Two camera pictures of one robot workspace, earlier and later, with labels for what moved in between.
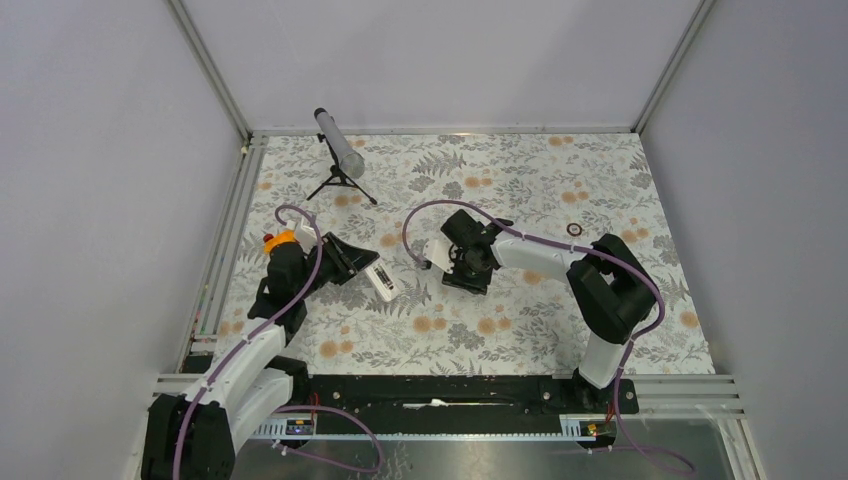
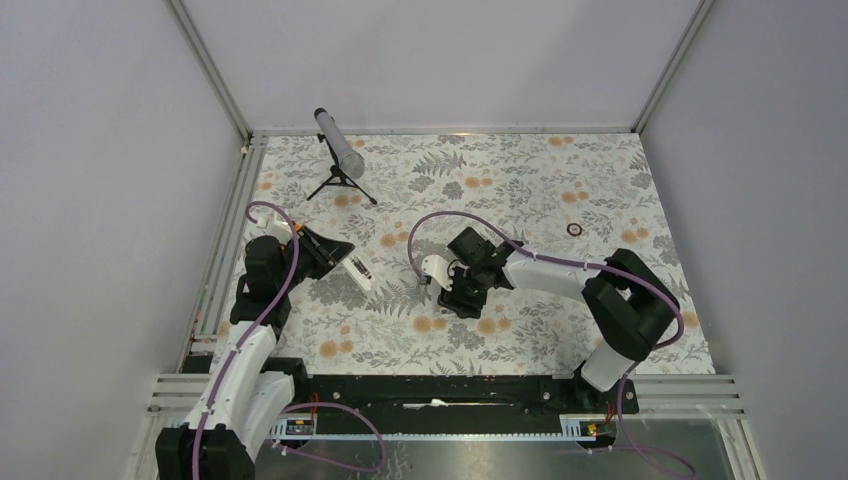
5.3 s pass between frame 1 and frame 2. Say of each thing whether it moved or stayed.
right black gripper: moved
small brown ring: stayed
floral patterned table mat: stayed
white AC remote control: moved
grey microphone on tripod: stayed
